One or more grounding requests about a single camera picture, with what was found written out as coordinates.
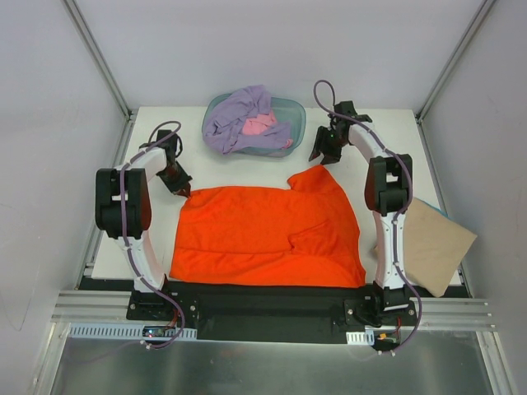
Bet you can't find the pink t shirt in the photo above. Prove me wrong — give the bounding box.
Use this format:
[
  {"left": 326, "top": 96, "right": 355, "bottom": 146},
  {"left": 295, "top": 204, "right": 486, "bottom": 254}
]
[{"left": 242, "top": 110, "right": 293, "bottom": 149}]

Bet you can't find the lilac t shirt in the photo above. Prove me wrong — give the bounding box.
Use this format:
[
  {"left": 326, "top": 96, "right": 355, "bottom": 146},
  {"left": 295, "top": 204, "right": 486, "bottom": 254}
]
[{"left": 203, "top": 85, "right": 272, "bottom": 155}]

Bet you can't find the right aluminium frame post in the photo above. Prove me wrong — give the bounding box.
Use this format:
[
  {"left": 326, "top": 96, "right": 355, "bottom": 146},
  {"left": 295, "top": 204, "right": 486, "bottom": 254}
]
[{"left": 416, "top": 0, "right": 497, "bottom": 125}]

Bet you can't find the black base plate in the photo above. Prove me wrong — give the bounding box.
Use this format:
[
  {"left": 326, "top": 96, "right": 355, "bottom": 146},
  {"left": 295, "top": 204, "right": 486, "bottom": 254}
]
[{"left": 77, "top": 277, "right": 473, "bottom": 342}]

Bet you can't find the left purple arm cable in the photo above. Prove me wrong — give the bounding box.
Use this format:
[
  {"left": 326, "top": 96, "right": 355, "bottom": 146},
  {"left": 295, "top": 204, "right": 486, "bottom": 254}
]
[{"left": 77, "top": 120, "right": 186, "bottom": 363}]

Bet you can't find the teal cloth under cardboard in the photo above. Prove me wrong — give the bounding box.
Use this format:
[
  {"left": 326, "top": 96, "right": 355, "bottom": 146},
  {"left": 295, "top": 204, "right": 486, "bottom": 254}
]
[{"left": 422, "top": 201, "right": 449, "bottom": 218}]

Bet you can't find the front aluminium rail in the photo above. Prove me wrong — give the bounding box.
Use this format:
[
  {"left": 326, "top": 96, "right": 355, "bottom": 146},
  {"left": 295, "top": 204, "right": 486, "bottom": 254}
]
[{"left": 52, "top": 290, "right": 498, "bottom": 332}]

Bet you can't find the aluminium frame post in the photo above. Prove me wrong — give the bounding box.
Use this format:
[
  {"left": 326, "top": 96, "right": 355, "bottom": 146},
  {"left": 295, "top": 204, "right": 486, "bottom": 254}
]
[
  {"left": 416, "top": 0, "right": 497, "bottom": 125},
  {"left": 61, "top": 0, "right": 133, "bottom": 119}
]

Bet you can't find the right slotted cable duct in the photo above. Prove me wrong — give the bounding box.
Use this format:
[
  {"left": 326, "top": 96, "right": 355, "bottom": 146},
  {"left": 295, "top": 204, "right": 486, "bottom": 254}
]
[{"left": 346, "top": 329, "right": 375, "bottom": 346}]

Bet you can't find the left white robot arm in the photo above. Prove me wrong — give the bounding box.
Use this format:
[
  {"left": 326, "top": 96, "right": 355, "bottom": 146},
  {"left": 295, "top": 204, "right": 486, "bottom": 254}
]
[{"left": 95, "top": 121, "right": 192, "bottom": 320}]

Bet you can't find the orange t shirt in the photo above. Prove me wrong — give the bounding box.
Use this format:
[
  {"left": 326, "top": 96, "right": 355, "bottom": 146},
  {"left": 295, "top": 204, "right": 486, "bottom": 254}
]
[{"left": 170, "top": 165, "right": 366, "bottom": 288}]

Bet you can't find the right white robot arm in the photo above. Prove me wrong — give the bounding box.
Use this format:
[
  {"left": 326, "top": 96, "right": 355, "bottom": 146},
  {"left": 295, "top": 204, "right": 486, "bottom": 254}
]
[{"left": 309, "top": 100, "right": 413, "bottom": 290}]

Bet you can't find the teal plastic basket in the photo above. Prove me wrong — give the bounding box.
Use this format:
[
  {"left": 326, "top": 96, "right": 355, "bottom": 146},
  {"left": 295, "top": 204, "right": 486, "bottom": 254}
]
[{"left": 236, "top": 97, "right": 306, "bottom": 158}]

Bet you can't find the brown cardboard sheet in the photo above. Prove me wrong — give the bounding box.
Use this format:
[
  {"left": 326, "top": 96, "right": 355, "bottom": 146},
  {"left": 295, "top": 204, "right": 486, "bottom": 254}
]
[{"left": 372, "top": 196, "right": 478, "bottom": 297}]

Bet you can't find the left slotted cable duct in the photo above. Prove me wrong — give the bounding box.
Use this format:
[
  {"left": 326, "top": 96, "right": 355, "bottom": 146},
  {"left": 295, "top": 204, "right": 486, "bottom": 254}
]
[{"left": 69, "top": 323, "right": 179, "bottom": 342}]

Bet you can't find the left aluminium frame post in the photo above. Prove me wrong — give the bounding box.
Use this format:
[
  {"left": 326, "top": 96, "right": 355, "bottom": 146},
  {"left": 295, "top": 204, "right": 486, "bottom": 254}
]
[{"left": 61, "top": 0, "right": 133, "bottom": 119}]

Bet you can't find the slotted cable duct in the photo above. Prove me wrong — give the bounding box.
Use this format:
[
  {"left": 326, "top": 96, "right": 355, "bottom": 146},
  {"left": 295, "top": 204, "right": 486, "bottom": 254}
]
[
  {"left": 346, "top": 329, "right": 375, "bottom": 346},
  {"left": 69, "top": 323, "right": 179, "bottom": 342}
]

